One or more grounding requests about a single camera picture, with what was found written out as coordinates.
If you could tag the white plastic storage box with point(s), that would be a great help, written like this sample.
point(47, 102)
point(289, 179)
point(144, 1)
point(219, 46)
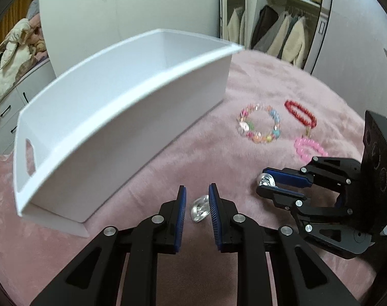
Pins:
point(123, 108)

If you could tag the pile of cream clothing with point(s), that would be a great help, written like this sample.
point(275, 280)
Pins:
point(16, 47)

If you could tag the black hanging jacket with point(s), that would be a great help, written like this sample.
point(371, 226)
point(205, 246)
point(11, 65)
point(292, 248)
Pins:
point(262, 22)

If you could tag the cream hanging coat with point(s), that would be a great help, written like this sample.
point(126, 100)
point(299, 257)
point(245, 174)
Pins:
point(297, 43)
point(234, 25)

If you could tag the grey hanging coat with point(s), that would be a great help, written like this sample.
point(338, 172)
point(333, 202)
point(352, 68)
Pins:
point(277, 35)

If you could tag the open wardrobe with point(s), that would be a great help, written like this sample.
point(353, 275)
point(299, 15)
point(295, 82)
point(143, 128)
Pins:
point(276, 9)

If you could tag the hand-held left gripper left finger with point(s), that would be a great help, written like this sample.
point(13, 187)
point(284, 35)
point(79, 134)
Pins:
point(181, 207)

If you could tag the white drawer cabinet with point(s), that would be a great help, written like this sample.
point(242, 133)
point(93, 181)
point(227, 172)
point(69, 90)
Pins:
point(8, 114)

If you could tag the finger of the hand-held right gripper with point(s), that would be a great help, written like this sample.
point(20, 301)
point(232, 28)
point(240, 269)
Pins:
point(292, 178)
point(284, 196)

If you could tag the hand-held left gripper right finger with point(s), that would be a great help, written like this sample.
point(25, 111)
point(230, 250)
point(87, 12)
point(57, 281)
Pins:
point(212, 210)

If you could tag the pink fluffy blanket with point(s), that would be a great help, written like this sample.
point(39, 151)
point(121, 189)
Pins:
point(238, 172)

